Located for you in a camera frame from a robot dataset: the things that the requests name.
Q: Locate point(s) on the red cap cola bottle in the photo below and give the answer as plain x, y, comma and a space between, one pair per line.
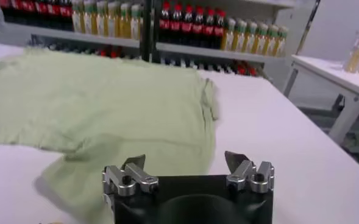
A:
164, 25
218, 32
197, 29
16, 13
208, 30
41, 16
103, 53
113, 54
53, 18
4, 12
241, 69
28, 15
252, 71
66, 19
186, 28
175, 26

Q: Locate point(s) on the white drinks shelf unit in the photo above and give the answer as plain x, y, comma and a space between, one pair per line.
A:
75, 35
212, 51

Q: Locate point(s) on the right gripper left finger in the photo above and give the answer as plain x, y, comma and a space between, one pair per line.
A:
130, 178

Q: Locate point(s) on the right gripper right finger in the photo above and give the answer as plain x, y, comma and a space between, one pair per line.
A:
246, 176

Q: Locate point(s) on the clear bottle red label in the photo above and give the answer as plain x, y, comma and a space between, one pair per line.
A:
354, 58

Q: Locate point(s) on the light green t-shirt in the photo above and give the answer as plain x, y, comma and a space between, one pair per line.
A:
106, 106

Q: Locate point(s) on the yellow tea bottle green label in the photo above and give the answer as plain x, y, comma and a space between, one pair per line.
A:
77, 19
88, 21
249, 40
270, 43
112, 24
260, 42
125, 25
228, 38
280, 44
135, 26
100, 22
238, 39

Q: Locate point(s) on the black slanted pole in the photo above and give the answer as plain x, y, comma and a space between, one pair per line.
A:
308, 25

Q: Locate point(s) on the white side table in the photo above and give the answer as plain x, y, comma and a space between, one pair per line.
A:
334, 76

